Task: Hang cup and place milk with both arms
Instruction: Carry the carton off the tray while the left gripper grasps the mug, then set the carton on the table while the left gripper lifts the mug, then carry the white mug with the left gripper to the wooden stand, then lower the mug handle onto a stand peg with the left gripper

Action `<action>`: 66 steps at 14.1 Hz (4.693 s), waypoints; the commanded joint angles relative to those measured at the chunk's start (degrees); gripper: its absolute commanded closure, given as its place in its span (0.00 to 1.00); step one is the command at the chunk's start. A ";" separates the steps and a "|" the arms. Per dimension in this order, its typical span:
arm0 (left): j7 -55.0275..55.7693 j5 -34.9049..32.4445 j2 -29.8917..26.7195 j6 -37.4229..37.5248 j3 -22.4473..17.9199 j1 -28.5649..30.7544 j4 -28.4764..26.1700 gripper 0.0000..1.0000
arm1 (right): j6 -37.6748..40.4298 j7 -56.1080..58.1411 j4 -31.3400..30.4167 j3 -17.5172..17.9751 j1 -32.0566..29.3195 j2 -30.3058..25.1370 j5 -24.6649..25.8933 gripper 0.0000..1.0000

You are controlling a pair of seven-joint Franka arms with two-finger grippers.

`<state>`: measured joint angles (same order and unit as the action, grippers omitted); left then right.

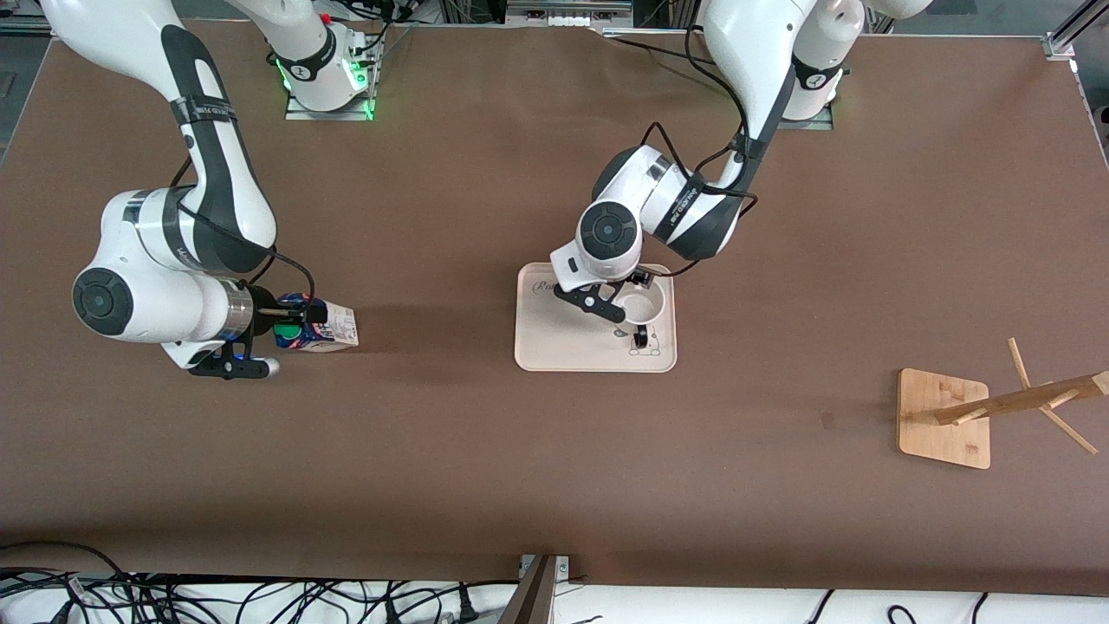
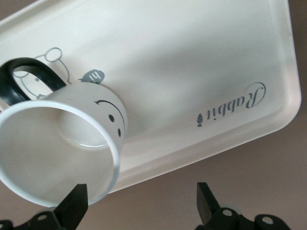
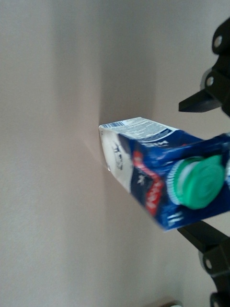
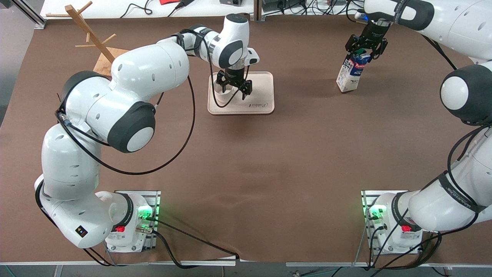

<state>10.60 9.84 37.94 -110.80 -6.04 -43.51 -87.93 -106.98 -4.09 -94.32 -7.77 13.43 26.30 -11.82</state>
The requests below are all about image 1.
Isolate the white mug black handle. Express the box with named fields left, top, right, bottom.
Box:
left=613, top=277, right=666, bottom=351

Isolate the blue white milk carton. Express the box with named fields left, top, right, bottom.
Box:
left=276, top=293, right=359, bottom=353

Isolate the wooden cup rack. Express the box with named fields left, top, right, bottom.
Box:
left=897, top=337, right=1109, bottom=470

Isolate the cream rabbit print tray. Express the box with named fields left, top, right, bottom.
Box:
left=516, top=263, right=677, bottom=374

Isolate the aluminium corner profile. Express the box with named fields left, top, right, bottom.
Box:
left=1043, top=0, right=1109, bottom=61

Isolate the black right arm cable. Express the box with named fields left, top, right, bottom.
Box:
left=173, top=156, right=318, bottom=301

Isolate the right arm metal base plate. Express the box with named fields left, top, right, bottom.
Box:
left=285, top=48, right=376, bottom=121

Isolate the black base power cable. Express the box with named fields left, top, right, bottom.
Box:
left=345, top=0, right=418, bottom=81
left=602, top=24, right=722, bottom=68

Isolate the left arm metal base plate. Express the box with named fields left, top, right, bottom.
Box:
left=777, top=107, right=835, bottom=131

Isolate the aluminium profile bracket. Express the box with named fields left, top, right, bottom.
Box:
left=498, top=554, right=573, bottom=624

